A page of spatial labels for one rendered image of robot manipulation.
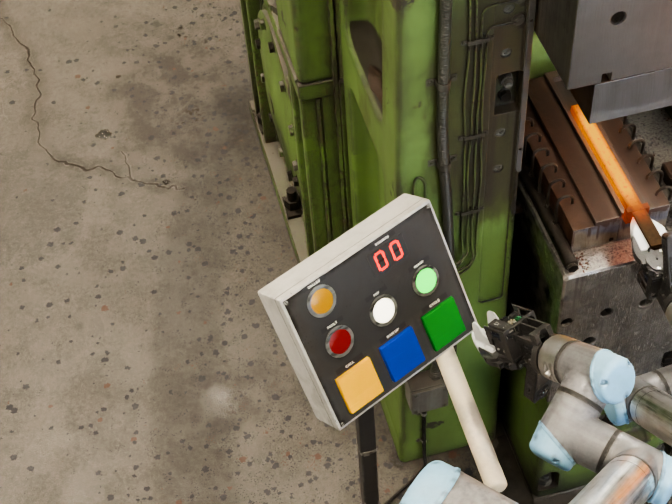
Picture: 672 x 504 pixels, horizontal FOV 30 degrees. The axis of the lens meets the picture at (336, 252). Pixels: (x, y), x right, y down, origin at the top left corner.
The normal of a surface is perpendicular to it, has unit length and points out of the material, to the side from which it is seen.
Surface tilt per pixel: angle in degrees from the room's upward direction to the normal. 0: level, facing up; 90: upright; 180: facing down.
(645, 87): 90
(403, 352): 60
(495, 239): 90
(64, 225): 0
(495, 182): 90
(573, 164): 0
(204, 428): 0
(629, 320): 90
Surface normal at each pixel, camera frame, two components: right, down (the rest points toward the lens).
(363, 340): 0.53, 0.18
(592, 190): -0.05, -0.63
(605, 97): 0.25, 0.74
